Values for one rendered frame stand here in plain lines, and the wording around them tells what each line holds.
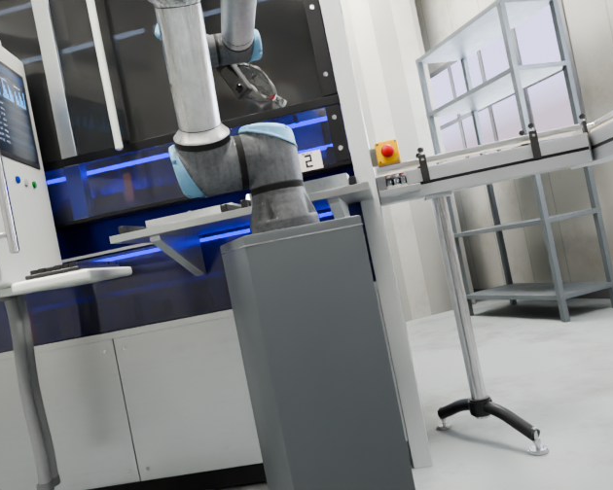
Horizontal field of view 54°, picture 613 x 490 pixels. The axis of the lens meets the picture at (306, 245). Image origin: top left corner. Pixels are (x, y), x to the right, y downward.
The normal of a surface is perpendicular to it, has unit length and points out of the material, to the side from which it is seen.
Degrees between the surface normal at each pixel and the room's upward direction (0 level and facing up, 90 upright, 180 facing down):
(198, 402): 90
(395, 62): 90
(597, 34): 90
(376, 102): 90
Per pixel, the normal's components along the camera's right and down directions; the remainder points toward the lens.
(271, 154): 0.15, -0.04
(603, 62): -0.93, 0.18
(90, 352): -0.14, 0.01
